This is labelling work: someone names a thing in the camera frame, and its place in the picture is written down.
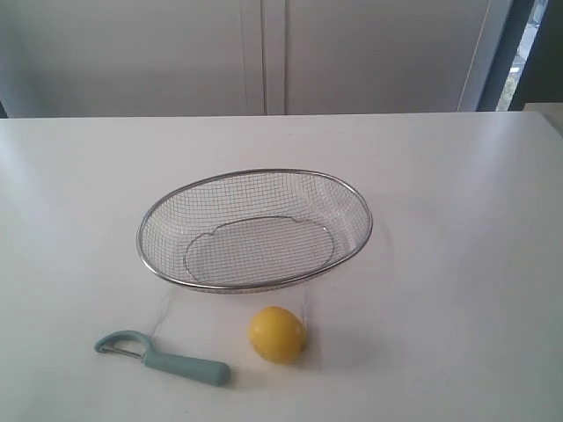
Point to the teal handled peeler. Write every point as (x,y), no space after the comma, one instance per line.
(210,372)

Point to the yellow lemon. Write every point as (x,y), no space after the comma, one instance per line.
(277,335)

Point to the dark window frame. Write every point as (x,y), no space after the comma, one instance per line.
(541,81)

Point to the oval steel mesh basket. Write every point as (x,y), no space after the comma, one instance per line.
(254,230)

